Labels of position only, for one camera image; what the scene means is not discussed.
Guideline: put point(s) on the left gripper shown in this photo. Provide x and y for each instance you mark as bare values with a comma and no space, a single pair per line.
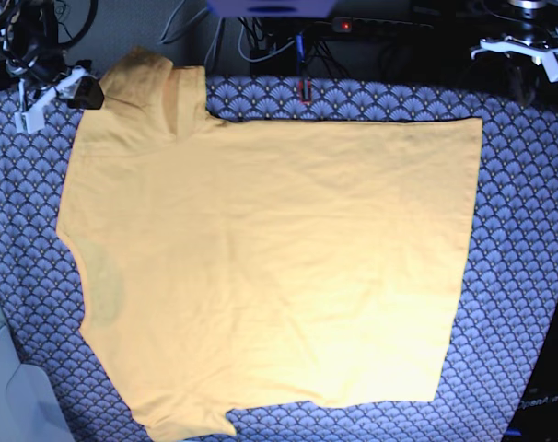
511,45

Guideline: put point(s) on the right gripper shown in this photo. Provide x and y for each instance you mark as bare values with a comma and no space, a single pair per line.
45,68

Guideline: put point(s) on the yellow T-shirt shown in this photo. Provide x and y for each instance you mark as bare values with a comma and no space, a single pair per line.
235,265

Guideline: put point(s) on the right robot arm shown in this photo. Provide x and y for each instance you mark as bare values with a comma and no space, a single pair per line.
25,23

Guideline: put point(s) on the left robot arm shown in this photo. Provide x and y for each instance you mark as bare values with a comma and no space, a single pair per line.
522,28

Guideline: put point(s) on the blue box at top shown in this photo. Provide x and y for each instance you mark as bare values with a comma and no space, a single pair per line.
272,8

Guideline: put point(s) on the blue fan-patterned tablecloth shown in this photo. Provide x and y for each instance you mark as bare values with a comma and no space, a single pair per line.
510,284

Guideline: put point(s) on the red black table clamp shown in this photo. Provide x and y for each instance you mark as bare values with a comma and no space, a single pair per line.
305,90

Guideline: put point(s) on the white plastic bin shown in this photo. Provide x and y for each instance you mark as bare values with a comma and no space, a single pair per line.
29,410

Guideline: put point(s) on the black OpenArm labelled case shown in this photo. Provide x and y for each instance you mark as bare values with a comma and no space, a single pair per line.
536,417

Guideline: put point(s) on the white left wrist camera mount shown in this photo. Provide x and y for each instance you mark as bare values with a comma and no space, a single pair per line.
553,62

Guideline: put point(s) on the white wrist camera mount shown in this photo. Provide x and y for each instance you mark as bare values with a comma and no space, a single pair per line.
30,118
553,62

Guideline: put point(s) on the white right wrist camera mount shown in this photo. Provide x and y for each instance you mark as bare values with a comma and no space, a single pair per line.
30,118

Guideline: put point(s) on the white power strip red switch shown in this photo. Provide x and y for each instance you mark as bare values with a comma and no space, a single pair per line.
359,25

